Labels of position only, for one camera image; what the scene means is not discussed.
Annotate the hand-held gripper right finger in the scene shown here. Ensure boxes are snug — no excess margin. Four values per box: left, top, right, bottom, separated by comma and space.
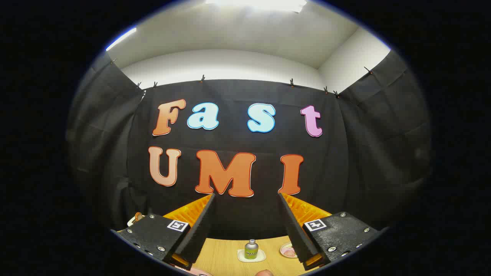
278, 192, 381, 271

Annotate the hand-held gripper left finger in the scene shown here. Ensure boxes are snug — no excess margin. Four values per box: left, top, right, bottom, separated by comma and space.
111, 193, 216, 271

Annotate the white oval food dish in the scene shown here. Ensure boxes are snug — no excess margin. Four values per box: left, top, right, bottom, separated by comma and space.
280, 242, 298, 258

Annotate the white square coaster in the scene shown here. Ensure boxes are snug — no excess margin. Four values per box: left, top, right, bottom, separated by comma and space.
237, 249, 266, 263

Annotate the pink round plate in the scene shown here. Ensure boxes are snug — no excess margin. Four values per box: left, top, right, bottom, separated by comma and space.
180, 266, 212, 276

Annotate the green soda bottle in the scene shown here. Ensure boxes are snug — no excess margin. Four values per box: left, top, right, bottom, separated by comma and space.
244, 239, 259, 260

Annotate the row of small cloth clips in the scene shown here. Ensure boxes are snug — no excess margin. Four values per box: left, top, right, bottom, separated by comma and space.
109, 57, 374, 98

